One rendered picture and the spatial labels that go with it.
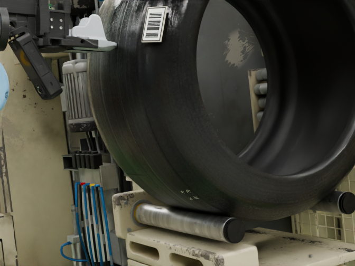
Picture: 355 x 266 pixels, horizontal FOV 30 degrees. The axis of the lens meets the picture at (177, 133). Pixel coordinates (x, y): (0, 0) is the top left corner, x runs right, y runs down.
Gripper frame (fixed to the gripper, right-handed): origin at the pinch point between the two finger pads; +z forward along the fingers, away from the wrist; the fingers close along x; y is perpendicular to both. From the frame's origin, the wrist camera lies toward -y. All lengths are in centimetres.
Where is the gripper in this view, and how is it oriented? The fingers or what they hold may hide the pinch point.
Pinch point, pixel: (109, 48)
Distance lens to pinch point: 116.7
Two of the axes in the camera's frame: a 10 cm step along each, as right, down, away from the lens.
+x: -5.2, 0.1, 8.5
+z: 8.5, -0.1, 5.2
